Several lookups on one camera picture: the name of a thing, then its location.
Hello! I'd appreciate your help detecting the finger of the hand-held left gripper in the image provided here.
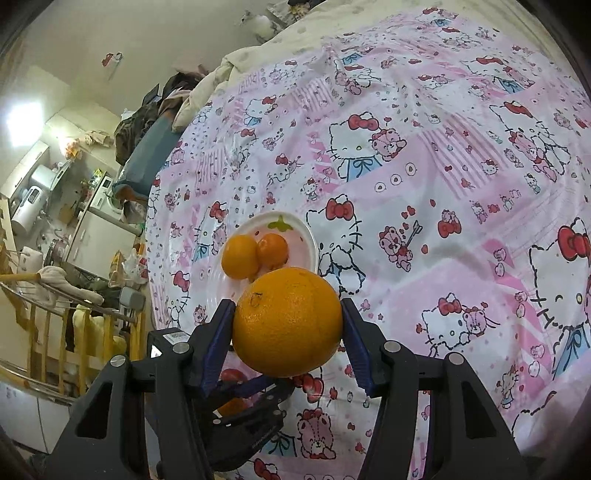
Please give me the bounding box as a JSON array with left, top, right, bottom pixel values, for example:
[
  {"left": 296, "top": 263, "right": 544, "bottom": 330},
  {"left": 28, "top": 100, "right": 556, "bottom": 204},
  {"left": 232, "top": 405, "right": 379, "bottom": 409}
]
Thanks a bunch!
[
  {"left": 218, "top": 375, "right": 297, "bottom": 409},
  {"left": 205, "top": 408, "right": 286, "bottom": 472}
]

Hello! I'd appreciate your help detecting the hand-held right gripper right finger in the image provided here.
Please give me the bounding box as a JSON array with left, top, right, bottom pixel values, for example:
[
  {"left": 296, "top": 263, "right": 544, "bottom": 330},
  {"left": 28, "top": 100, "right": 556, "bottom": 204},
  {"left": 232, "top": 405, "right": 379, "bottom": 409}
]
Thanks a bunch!
[{"left": 341, "top": 298, "right": 528, "bottom": 480}]

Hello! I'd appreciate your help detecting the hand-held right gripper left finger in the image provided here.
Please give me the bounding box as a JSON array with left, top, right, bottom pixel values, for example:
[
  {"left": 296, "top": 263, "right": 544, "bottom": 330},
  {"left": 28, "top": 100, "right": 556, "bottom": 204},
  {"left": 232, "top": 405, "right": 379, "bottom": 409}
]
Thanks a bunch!
[{"left": 46, "top": 299, "right": 236, "bottom": 480}]

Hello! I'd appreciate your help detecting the small mandarin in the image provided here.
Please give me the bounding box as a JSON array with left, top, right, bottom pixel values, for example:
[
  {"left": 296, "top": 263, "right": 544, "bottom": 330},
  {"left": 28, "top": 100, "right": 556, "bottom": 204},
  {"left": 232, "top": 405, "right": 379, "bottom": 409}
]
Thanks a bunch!
[{"left": 217, "top": 396, "right": 250, "bottom": 417}]

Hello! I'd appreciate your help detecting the large orange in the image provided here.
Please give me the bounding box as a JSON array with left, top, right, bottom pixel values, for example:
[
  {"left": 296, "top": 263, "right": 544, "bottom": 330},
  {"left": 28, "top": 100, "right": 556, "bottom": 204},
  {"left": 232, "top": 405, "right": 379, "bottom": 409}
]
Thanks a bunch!
[{"left": 232, "top": 267, "right": 344, "bottom": 378}]

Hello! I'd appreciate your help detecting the white plate with strawberry print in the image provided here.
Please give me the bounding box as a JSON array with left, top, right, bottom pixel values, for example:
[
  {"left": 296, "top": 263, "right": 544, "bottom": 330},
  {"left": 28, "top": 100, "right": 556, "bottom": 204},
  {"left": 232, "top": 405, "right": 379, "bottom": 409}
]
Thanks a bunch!
[{"left": 208, "top": 212, "right": 319, "bottom": 319}]

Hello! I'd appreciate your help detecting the grey stool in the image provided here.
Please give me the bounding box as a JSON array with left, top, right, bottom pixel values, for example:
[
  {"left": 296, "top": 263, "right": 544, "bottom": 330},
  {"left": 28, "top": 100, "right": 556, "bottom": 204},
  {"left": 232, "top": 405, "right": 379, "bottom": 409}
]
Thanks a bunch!
[{"left": 117, "top": 285, "right": 147, "bottom": 320}]

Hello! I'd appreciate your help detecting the yellow plush toy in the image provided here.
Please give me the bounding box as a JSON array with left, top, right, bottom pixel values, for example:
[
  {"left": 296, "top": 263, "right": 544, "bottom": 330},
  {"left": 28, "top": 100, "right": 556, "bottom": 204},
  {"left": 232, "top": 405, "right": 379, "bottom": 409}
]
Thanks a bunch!
[{"left": 71, "top": 304, "right": 129, "bottom": 366}]

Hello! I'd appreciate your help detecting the yellow-orange mandarin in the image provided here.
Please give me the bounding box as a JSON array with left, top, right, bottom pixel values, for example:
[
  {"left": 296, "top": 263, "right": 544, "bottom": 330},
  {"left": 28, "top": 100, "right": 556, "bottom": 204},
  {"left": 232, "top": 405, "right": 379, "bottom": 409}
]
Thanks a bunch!
[{"left": 221, "top": 234, "right": 260, "bottom": 280}]

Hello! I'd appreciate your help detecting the deep orange mandarin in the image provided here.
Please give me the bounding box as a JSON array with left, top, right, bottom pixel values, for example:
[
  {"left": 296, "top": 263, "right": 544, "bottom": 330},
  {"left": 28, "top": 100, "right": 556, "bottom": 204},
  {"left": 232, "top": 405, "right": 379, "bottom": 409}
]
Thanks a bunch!
[{"left": 256, "top": 233, "right": 290, "bottom": 271}]

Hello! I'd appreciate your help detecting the white refrigerator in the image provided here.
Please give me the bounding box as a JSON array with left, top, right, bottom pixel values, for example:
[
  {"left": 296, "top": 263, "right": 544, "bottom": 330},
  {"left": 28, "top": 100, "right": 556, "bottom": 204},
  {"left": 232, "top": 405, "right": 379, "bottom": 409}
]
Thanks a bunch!
[{"left": 67, "top": 208, "right": 140, "bottom": 283}]

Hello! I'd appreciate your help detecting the wooden railing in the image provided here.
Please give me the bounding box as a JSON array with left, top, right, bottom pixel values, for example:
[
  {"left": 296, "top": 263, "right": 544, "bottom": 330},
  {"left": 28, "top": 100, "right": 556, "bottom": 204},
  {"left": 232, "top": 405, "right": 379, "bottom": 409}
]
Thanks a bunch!
[{"left": 0, "top": 231, "right": 145, "bottom": 398}]

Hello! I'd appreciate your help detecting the white mop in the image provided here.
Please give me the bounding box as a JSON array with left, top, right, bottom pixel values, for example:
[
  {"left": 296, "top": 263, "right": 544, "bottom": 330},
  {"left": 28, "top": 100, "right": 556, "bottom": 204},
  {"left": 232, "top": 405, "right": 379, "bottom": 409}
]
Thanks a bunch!
[{"left": 0, "top": 265, "right": 105, "bottom": 306}]

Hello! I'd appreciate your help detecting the blue cushion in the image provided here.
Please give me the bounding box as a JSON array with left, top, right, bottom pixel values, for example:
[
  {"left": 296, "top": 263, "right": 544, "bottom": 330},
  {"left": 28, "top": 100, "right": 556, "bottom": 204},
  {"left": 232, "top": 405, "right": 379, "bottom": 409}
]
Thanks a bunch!
[{"left": 113, "top": 113, "right": 184, "bottom": 200}]

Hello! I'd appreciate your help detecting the pink cartoon printed bedsheet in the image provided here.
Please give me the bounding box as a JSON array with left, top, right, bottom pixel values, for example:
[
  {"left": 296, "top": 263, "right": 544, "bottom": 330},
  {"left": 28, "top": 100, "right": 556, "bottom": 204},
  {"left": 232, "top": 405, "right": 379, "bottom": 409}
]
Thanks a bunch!
[{"left": 144, "top": 6, "right": 591, "bottom": 480}]

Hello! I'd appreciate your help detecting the white water heater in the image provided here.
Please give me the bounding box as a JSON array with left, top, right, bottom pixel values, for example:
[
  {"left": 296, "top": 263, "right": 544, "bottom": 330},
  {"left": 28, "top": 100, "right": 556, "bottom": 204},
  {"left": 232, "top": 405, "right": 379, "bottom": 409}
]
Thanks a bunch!
[{"left": 10, "top": 165, "right": 57, "bottom": 237}]

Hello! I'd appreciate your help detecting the pile of dark clothes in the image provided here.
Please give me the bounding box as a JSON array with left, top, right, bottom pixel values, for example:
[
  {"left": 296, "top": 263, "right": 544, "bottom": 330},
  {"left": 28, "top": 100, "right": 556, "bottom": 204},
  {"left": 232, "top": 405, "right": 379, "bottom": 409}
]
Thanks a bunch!
[{"left": 113, "top": 71, "right": 204, "bottom": 167}]

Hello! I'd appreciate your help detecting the cream duvet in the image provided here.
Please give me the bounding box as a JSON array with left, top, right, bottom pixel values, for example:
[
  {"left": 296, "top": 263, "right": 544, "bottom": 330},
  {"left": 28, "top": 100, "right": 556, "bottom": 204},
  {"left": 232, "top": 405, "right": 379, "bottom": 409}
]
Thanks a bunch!
[{"left": 173, "top": 9, "right": 416, "bottom": 134}]

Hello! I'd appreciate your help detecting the white plush toy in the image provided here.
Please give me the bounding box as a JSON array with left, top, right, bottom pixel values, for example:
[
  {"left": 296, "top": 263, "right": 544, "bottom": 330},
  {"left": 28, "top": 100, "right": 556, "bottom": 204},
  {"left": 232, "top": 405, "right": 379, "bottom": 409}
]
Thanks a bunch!
[{"left": 237, "top": 11, "right": 276, "bottom": 40}]

